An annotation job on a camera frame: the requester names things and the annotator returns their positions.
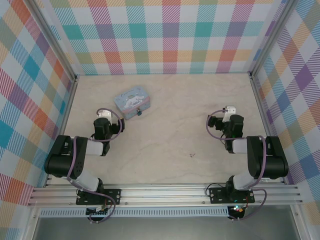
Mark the aluminium right corner post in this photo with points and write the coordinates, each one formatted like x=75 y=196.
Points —
x=271 y=37

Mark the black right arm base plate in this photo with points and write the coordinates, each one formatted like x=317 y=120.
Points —
x=217 y=195

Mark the aluminium left corner post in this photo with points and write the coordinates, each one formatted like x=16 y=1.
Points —
x=53 y=40

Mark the small padlock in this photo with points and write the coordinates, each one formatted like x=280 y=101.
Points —
x=139 y=113

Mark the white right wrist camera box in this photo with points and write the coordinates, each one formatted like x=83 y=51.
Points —
x=229 y=111

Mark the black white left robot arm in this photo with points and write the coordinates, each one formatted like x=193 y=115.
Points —
x=60 y=160

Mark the blue cartoon tin box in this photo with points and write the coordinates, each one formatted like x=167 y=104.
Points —
x=130 y=100

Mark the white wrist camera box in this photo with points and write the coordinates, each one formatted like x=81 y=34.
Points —
x=229 y=111
x=103 y=115

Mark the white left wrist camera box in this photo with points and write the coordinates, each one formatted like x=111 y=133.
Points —
x=103 y=115

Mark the aluminium right side rail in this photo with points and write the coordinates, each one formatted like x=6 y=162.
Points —
x=261 y=110

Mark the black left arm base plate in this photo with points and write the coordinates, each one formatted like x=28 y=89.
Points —
x=115 y=196

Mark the aluminium corner post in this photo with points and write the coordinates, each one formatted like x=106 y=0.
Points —
x=271 y=37
x=53 y=40

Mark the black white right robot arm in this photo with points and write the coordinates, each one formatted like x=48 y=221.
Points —
x=272 y=160

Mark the aluminium left side rail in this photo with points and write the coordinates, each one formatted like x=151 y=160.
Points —
x=66 y=120

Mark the aluminium front frame rail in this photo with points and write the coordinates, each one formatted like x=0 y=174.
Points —
x=162 y=193

